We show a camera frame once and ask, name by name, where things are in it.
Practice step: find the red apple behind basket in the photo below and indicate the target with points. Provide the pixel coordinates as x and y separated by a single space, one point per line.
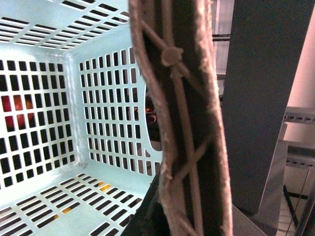
17 112

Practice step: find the light blue plastic basket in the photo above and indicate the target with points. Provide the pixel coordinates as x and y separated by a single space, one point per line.
85 164

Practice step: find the white metal shelving rack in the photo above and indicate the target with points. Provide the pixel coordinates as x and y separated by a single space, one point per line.
276 212

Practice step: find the brown basket handle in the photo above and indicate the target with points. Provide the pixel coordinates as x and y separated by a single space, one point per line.
190 195

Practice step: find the grey metal post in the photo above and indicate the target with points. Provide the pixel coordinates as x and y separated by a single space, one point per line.
266 42

